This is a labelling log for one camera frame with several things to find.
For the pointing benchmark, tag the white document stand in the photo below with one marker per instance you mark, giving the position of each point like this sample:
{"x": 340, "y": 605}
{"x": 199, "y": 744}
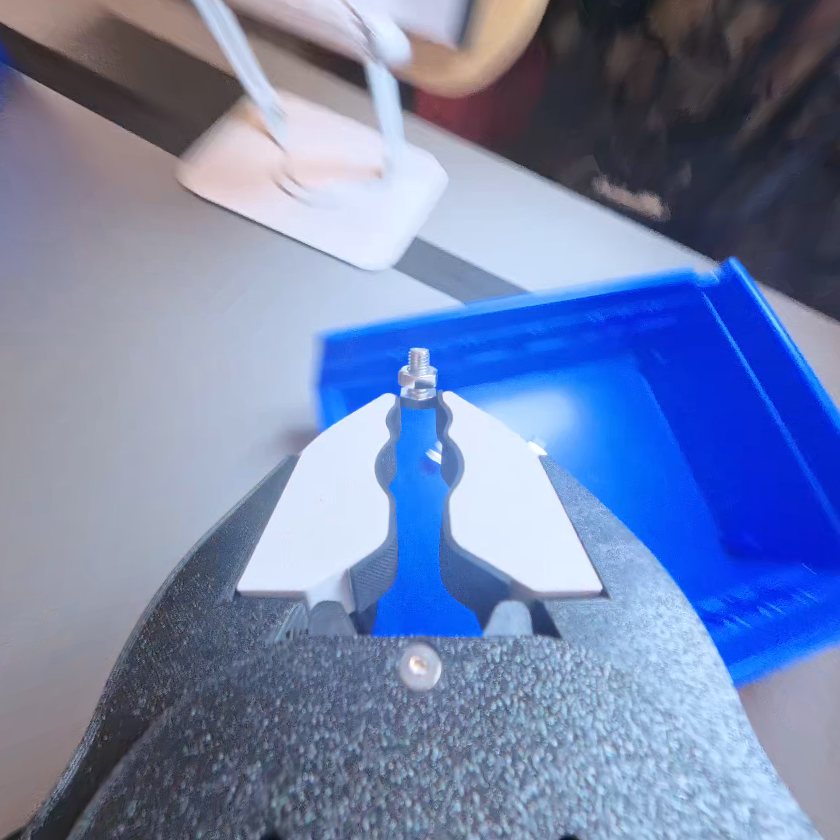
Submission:
{"x": 328, "y": 184}

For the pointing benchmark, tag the blue plastic bin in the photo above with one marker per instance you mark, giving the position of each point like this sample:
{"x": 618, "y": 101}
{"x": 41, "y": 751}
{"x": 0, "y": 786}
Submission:
{"x": 656, "y": 433}

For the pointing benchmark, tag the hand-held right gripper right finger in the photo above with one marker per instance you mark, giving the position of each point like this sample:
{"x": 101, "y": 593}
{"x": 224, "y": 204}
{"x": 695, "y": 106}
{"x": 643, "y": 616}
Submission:
{"x": 523, "y": 519}

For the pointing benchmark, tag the printed instruction sheet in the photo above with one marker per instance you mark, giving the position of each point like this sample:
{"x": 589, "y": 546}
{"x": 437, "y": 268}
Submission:
{"x": 420, "y": 13}

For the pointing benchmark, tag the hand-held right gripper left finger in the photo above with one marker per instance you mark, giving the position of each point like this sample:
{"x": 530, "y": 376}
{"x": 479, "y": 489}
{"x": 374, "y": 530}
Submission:
{"x": 319, "y": 519}

